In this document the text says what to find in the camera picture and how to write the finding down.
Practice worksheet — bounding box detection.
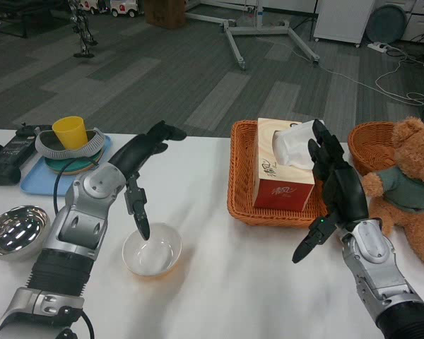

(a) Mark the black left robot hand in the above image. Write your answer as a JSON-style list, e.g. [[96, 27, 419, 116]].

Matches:
[[107, 119, 187, 242]]

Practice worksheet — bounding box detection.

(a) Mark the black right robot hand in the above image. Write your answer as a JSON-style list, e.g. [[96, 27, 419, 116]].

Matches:
[[291, 119, 370, 264]]

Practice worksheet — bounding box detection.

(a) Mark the white plastic bowl orange outside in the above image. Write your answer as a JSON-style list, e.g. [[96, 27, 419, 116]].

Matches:
[[122, 222, 183, 277]]

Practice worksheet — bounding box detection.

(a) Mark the grey woven bowl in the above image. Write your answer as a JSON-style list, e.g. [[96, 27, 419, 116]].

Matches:
[[34, 127, 107, 160]]

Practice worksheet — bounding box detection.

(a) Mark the shiny steel bowl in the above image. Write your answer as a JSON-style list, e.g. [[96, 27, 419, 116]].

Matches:
[[0, 205, 51, 262]]

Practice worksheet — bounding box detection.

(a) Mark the round orange wicker basket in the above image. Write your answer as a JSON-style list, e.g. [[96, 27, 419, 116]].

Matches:
[[348, 121, 399, 177]]

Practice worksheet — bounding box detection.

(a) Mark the red wood-print tissue box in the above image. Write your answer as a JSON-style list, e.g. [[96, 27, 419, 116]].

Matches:
[[252, 117, 326, 212]]

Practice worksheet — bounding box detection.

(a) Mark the tan wooden plate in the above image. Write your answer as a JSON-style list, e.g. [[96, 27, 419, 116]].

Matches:
[[47, 160, 100, 177]]

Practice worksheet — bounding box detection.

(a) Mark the yellow plastic cup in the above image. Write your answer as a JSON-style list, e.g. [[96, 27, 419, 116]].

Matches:
[[52, 115, 89, 151]]

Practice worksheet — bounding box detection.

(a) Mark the brown teddy bear green shirt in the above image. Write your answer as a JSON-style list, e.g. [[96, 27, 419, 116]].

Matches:
[[360, 116, 424, 271]]

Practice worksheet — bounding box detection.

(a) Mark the teal plate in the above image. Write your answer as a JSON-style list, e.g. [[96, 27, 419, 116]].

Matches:
[[44, 150, 102, 172]]

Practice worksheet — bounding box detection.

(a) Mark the rectangular orange wicker basket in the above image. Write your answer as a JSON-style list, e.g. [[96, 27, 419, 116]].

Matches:
[[227, 119, 336, 229]]

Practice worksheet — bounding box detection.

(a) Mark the light blue tray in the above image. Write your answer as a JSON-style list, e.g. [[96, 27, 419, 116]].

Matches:
[[20, 134, 113, 196]]

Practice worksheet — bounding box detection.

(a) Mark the black controller device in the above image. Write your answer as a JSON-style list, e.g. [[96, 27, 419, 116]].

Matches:
[[0, 122, 54, 167]]

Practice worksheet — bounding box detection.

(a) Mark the silver black humanoid robot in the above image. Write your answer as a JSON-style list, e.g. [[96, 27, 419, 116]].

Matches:
[[66, 0, 99, 59]]

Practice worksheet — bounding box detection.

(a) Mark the brown cardboard box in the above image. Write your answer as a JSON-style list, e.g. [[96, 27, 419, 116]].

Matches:
[[143, 0, 187, 30]]

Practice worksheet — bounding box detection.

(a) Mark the white toy car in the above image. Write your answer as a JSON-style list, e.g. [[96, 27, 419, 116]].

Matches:
[[79, 0, 109, 15], [110, 0, 145, 18]]

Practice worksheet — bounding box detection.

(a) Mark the white power strip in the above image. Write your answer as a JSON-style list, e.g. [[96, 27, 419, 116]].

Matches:
[[366, 41, 393, 54]]

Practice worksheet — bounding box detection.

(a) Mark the white rolling cabinet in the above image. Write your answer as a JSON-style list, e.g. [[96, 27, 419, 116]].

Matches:
[[313, 0, 375, 49]]

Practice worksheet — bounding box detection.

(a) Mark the grey round disc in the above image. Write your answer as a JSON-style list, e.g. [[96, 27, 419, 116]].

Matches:
[[365, 4, 408, 44]]

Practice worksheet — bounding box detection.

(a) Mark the white drawer cabinet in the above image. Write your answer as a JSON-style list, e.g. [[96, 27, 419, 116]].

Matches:
[[399, 0, 424, 42]]

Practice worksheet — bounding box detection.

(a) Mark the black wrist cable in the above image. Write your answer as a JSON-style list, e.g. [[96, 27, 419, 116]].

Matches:
[[52, 157, 100, 216]]

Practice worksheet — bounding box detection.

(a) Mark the white floor cable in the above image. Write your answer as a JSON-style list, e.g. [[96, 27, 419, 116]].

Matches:
[[268, 35, 424, 105]]

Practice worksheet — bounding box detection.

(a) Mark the white wheeled lift frame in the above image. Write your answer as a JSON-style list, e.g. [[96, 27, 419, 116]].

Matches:
[[183, 0, 321, 71]]

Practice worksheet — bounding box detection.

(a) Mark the black bench frame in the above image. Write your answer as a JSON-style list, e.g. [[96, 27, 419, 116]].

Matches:
[[0, 0, 70, 39]]

